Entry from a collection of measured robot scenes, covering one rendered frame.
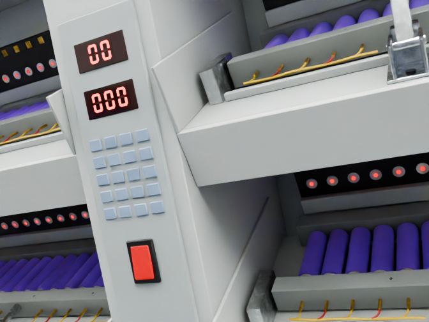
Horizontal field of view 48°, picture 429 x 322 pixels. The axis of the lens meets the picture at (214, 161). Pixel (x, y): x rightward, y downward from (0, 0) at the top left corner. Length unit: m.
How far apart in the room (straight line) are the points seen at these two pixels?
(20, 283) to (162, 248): 0.30
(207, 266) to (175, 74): 0.14
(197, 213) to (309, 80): 0.13
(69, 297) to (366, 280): 0.30
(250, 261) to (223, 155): 0.13
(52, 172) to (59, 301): 0.17
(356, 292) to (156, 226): 0.16
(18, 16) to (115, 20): 0.37
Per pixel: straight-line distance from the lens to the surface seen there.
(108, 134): 0.38
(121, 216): 0.38
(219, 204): 0.40
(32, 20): 0.71
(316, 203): 0.50
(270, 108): 0.33
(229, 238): 0.41
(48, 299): 0.56
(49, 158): 0.43
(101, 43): 0.38
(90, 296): 0.52
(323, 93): 0.33
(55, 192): 0.44
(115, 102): 0.37
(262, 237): 0.47
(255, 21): 0.54
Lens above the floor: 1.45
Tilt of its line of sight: 3 degrees down
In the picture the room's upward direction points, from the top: 11 degrees counter-clockwise
